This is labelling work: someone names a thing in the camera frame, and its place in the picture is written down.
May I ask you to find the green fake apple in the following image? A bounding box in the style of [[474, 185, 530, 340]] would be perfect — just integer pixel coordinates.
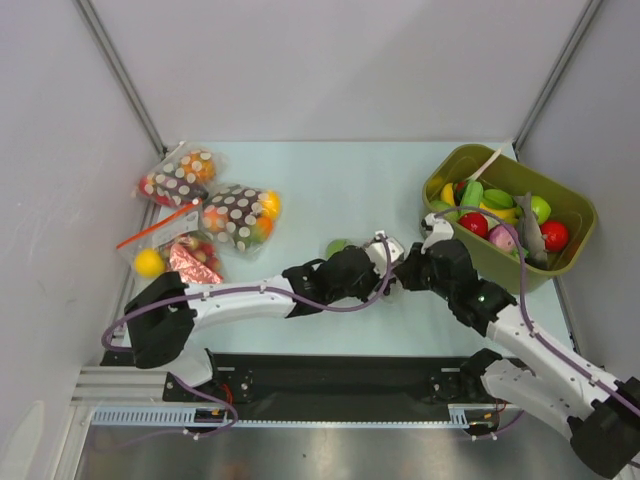
[[325, 238, 352, 259]]

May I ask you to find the clear zip top bag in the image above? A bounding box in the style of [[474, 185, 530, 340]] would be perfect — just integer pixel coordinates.
[[370, 277, 404, 304]]

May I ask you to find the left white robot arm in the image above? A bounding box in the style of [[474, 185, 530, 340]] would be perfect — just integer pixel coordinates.
[[125, 240, 405, 400]]

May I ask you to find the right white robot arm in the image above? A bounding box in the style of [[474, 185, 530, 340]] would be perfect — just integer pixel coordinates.
[[394, 240, 639, 479]]

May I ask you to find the grey fake fish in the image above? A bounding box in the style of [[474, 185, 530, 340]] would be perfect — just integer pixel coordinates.
[[514, 192, 548, 269]]

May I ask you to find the polka dot bag near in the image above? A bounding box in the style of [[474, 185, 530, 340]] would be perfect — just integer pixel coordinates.
[[202, 183, 282, 255]]

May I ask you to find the polka dot bag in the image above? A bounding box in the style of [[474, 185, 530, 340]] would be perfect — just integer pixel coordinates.
[[133, 141, 227, 209], [202, 183, 282, 255]]

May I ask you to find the orange zip clear bag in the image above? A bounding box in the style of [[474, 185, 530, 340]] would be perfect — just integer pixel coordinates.
[[116, 200, 224, 284]]

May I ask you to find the polka dot bag far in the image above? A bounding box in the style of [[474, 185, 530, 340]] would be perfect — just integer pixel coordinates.
[[133, 141, 227, 209]]

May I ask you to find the yellow lemon in bag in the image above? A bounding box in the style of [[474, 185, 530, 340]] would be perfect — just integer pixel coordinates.
[[133, 248, 166, 278]]

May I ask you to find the red tomato in bin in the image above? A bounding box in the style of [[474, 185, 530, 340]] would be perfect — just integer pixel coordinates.
[[458, 212, 489, 238]]

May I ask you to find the pink onion in bin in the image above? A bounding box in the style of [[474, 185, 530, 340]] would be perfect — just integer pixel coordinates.
[[488, 225, 516, 254]]

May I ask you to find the yellow banana in bin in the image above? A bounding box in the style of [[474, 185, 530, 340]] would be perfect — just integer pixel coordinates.
[[440, 183, 456, 206]]

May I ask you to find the olive green plastic bin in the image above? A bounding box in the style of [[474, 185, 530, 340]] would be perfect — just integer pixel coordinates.
[[422, 144, 597, 294]]

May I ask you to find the green starfruit in bin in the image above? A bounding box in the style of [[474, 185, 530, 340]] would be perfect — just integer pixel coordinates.
[[482, 188, 515, 210]]

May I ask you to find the green apple in bin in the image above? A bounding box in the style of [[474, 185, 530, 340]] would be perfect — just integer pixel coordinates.
[[531, 195, 552, 225]]

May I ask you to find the red apple in bin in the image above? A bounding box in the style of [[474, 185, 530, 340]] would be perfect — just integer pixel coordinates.
[[540, 220, 570, 253]]

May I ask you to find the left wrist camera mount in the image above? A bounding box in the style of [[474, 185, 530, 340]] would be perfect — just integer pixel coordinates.
[[363, 230, 405, 271]]

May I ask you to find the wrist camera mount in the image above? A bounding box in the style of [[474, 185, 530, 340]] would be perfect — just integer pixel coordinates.
[[363, 230, 405, 271], [420, 213, 454, 254]]

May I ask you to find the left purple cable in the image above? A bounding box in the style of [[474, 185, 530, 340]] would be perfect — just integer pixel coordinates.
[[101, 234, 394, 354]]

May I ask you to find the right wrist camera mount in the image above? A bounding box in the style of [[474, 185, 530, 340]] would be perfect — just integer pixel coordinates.
[[420, 213, 454, 254]]

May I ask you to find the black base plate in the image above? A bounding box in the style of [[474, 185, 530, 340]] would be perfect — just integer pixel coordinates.
[[162, 352, 506, 424]]

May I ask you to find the white cable duct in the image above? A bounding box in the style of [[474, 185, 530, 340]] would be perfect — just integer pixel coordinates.
[[92, 402, 495, 428]]

